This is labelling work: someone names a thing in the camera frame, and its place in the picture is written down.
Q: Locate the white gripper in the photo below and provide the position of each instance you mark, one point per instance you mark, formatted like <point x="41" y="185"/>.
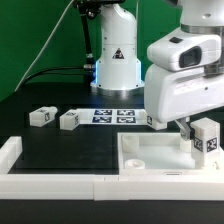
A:
<point x="170" y="96"/>

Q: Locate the white square tabletop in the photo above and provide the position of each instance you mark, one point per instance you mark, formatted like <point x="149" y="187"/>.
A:
<point x="162" y="154"/>

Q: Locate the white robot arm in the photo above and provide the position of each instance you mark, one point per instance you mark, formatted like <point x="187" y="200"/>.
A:
<point x="118" y="71"/>

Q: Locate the AprilTag marker sheet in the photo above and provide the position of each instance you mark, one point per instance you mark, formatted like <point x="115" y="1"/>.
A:
<point x="110" y="116"/>

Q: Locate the white U-shaped fence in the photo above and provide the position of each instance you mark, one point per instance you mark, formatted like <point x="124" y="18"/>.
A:
<point x="133" y="182"/>

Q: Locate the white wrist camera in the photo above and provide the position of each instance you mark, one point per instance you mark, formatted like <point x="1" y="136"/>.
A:
<point x="181" y="50"/>

